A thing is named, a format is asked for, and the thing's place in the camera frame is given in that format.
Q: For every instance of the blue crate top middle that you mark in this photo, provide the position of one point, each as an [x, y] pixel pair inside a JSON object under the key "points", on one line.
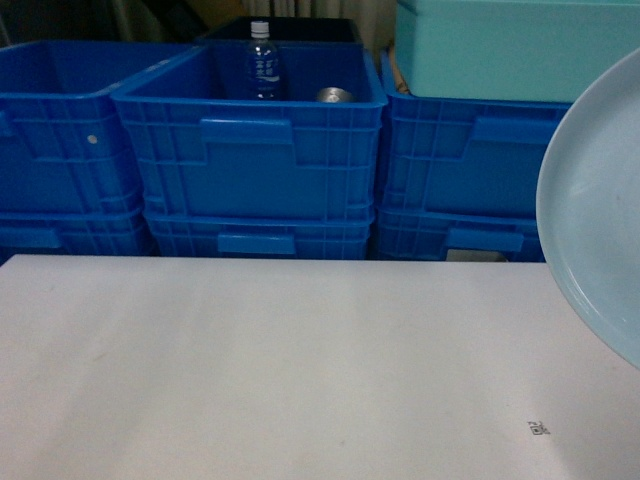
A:
{"points": [[204, 147]]}

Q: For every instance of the blue crate bottom right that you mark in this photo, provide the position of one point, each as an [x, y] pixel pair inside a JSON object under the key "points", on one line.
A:
{"points": [[429, 236]]}

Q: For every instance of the light blue oval tray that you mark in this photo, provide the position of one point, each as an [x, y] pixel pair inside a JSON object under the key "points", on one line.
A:
{"points": [[587, 207]]}

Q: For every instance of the blue crate top right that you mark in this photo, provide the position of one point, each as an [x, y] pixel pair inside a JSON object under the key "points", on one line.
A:
{"points": [[469, 157]]}

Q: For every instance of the silver metal can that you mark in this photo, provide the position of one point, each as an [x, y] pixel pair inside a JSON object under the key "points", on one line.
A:
{"points": [[334, 95]]}

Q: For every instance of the blue crate bottom middle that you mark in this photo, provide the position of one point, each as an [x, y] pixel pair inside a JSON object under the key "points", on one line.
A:
{"points": [[180, 235]]}

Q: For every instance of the clear water bottle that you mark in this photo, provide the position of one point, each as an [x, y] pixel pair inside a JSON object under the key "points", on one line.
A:
{"points": [[262, 69]]}

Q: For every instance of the blue crate bottom left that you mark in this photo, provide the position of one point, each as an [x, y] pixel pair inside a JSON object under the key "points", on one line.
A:
{"points": [[119, 234]]}

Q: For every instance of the blue crate top left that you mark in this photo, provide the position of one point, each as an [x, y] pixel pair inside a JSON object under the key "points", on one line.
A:
{"points": [[63, 147]]}

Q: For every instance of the blue crate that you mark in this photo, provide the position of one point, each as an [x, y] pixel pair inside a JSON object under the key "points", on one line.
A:
{"points": [[63, 147], [180, 235], [204, 147], [119, 234], [429, 236], [469, 157]]}

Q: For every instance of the teal plastic box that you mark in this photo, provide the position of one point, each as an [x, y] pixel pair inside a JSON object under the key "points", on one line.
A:
{"points": [[540, 51]]}

